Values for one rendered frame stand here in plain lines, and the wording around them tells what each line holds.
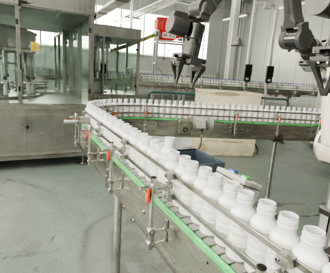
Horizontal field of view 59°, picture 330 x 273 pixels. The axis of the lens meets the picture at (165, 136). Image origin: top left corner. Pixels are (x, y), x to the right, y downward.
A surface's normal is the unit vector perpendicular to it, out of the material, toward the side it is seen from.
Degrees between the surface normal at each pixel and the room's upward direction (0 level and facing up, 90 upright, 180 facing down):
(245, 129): 90
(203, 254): 90
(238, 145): 90
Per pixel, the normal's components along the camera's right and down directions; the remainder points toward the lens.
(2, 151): 0.43, 0.23
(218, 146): 0.14, 0.20
